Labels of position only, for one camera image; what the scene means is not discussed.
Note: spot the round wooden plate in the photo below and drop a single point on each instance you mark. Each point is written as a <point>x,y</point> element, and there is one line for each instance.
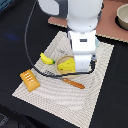
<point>60,72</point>

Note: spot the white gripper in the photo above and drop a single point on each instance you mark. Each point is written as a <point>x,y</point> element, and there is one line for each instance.
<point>83,46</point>

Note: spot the yellow toy cheese wedge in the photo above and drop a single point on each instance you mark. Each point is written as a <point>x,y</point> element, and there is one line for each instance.
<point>67,65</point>

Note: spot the knife with wooden handle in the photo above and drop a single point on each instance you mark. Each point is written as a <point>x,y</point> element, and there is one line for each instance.
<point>63,51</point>

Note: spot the beige woven placemat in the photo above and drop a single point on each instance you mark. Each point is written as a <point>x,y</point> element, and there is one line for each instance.
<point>66,101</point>

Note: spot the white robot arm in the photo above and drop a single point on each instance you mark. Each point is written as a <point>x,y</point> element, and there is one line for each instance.
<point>82,20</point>

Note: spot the orange toy bread loaf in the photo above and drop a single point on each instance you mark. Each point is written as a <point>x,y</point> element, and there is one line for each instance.
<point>29,80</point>

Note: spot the yellow toy banana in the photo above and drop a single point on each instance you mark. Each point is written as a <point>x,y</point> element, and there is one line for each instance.
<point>46,60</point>

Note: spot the beige bowl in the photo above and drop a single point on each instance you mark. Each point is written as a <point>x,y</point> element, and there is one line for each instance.
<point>122,14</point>

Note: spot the fork with wooden handle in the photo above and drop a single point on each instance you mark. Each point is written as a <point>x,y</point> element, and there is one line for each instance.
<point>78,85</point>

